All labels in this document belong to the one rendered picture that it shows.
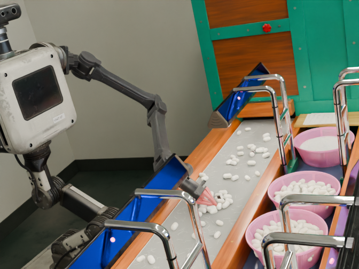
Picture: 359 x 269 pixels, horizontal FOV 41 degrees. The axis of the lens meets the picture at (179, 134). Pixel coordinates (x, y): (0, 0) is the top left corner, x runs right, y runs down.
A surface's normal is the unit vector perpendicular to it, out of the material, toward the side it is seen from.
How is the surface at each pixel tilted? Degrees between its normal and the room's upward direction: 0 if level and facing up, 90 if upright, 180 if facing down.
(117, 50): 90
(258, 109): 90
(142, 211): 58
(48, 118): 90
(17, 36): 90
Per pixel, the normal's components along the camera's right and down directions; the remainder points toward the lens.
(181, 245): -0.22, -0.91
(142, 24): -0.36, 0.41
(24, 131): 0.83, 0.03
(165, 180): 0.64, -0.50
